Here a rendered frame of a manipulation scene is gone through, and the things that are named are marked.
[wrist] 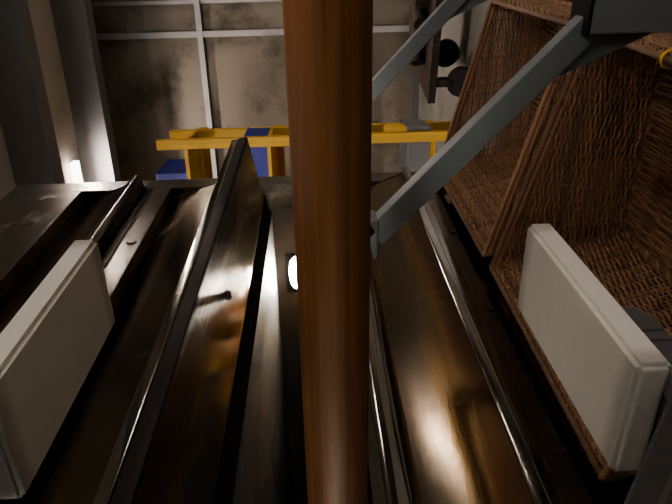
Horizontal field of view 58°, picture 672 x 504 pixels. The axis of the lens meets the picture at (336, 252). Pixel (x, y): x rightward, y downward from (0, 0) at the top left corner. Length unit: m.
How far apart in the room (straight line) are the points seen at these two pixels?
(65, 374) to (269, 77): 7.06
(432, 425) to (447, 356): 0.15
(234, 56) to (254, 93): 0.45
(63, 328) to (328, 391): 0.13
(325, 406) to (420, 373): 0.78
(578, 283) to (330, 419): 0.14
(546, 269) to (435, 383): 0.85
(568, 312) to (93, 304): 0.13
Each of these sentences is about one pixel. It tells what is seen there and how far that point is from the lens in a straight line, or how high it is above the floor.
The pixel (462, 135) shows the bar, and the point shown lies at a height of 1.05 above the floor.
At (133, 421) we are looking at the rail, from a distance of 0.78.
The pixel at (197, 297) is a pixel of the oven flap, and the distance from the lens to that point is 0.98.
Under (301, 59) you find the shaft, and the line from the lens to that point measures 0.21.
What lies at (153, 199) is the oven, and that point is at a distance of 1.78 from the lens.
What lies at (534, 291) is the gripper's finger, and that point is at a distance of 0.19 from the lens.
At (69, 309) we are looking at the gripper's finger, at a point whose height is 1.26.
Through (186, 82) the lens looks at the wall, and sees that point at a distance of 7.34.
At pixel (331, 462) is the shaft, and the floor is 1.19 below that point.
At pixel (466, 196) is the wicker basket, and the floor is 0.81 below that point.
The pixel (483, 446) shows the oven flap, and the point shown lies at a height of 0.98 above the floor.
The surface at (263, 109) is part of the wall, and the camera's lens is 7.27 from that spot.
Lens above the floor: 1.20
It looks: 1 degrees down
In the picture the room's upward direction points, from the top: 92 degrees counter-clockwise
